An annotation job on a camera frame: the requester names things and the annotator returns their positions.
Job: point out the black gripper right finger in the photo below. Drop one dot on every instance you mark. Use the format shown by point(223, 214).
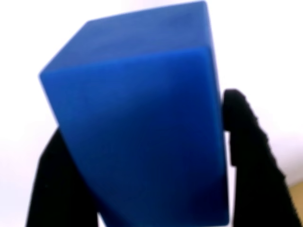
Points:
point(255, 170)

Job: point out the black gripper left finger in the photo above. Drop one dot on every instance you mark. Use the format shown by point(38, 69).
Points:
point(59, 184)

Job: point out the blue block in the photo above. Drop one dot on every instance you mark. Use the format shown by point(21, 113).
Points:
point(142, 118)

